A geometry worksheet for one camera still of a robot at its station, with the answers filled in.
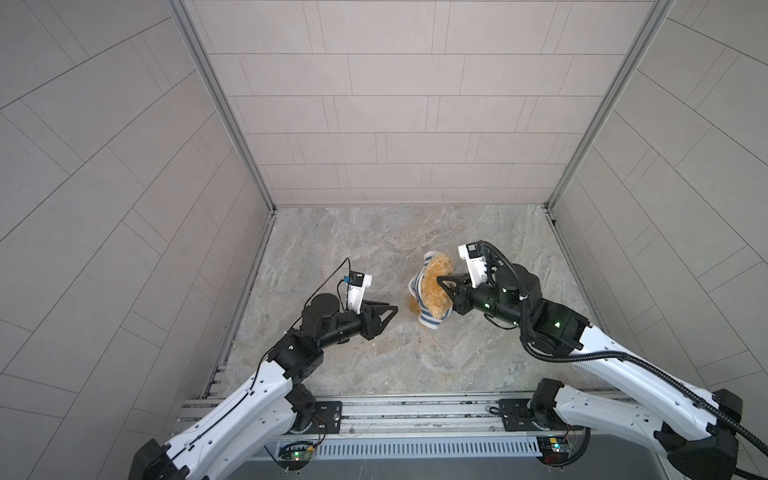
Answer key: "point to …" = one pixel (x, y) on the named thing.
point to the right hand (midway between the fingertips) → (436, 284)
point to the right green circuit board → (555, 449)
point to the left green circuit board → (295, 454)
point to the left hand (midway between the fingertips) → (399, 311)
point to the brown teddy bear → (437, 299)
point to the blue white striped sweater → (428, 317)
